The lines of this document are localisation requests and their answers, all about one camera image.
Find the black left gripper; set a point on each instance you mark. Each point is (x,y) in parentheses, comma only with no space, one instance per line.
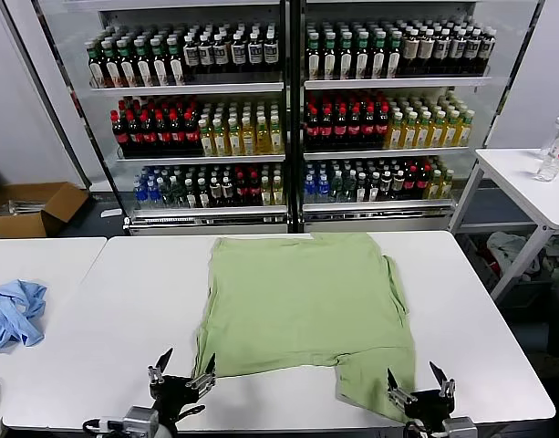
(176,394)

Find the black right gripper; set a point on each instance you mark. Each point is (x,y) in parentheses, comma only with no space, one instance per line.
(427,406)

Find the light green t-shirt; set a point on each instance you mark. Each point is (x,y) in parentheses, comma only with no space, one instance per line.
(306,296)

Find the white drinks display cabinet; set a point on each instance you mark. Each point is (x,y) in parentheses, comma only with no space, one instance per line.
(375,223)
(206,226)

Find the white cabinet shelf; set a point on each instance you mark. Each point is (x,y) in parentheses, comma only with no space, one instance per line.
(206,212)
(375,206)
(201,159)
(384,153)
(192,87)
(397,82)

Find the white grey cloth pile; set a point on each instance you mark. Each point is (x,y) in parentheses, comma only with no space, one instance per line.
(507,246)

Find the small white flat object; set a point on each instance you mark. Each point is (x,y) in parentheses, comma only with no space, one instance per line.
(110,212)

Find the small dark white label bottle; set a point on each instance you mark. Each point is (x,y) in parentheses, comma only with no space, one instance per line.
(203,195)
(361,188)
(398,184)
(227,191)
(215,191)
(191,194)
(374,187)
(386,184)

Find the small green tinted bottle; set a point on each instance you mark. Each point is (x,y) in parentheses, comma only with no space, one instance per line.
(168,194)
(336,188)
(179,194)
(348,188)

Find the crumpled light blue shirt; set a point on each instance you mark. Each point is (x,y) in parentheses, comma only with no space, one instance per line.
(14,310)

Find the small blue water bottle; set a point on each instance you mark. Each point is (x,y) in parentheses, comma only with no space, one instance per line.
(153,193)
(324,188)
(310,189)
(140,194)

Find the small dark red label bottle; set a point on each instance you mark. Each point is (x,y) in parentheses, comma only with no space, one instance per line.
(254,190)
(241,190)
(410,182)
(423,181)

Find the small yellow tea bottle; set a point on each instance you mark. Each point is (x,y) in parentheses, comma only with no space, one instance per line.
(446,184)
(434,184)
(277,194)
(266,194)

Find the open brown cardboard box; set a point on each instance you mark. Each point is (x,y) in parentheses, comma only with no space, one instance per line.
(19,226)

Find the bundle of metal rods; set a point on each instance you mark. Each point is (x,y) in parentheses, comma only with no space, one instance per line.
(28,207)

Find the yellow juice bottle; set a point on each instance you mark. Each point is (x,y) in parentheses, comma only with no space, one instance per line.
(409,132)
(437,132)
(234,140)
(451,131)
(207,141)
(220,141)
(464,131)
(396,133)
(276,139)
(423,132)
(262,139)
(248,140)

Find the red cap cola bottle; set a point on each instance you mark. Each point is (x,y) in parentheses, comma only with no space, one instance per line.
(369,129)
(162,134)
(326,130)
(354,129)
(340,129)
(148,134)
(312,130)
(382,128)
(119,134)
(178,134)
(192,134)
(134,134)

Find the white side table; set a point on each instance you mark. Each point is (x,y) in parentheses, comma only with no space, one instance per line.
(511,164)

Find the small clear plastic bottle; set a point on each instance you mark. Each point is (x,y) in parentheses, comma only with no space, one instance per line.
(549,171)

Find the green cap dark tea bottle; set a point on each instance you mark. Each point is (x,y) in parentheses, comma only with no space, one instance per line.
(346,60)
(362,60)
(329,61)
(313,61)
(175,65)
(394,59)
(159,65)
(378,59)
(111,67)
(96,68)
(127,66)
(142,66)

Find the white cap dark label bottle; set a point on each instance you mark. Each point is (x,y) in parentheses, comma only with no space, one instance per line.
(238,52)
(442,49)
(487,48)
(206,53)
(271,51)
(255,51)
(473,48)
(457,49)
(221,53)
(191,54)

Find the beige label dark bottle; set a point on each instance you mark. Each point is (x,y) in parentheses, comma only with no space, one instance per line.
(411,50)
(426,49)

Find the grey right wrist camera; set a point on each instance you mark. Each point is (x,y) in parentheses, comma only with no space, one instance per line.
(460,428)

